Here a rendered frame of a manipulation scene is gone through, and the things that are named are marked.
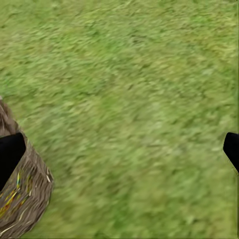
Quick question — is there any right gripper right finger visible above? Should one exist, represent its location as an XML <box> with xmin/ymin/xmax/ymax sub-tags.
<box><xmin>223</xmin><ymin>132</ymin><xmax>239</xmax><ymax>173</ymax></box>

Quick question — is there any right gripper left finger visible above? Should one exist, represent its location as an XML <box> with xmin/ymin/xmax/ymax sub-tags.
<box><xmin>0</xmin><ymin>132</ymin><xmax>26</xmax><ymax>192</ymax></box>

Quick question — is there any wicker basket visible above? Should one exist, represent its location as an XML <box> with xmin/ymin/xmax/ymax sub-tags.
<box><xmin>0</xmin><ymin>94</ymin><xmax>54</xmax><ymax>239</ymax></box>

